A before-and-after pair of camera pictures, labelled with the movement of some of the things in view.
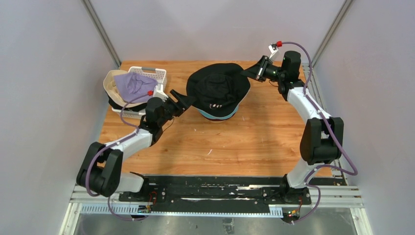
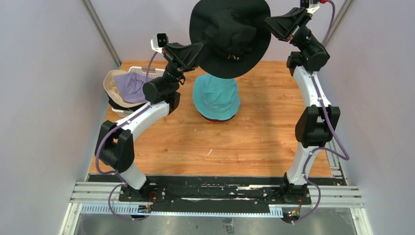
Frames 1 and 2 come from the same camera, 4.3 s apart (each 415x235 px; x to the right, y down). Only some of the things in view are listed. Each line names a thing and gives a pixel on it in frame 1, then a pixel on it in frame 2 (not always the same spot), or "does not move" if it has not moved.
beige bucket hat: x=219 y=88 to x=235 y=35
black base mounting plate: x=177 y=195 does not move
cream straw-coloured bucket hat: x=113 y=92 does not move
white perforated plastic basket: x=159 y=75 does not move
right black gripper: x=257 y=71 to x=289 y=26
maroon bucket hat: x=217 y=119 does not move
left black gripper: x=184 y=102 to x=179 y=58
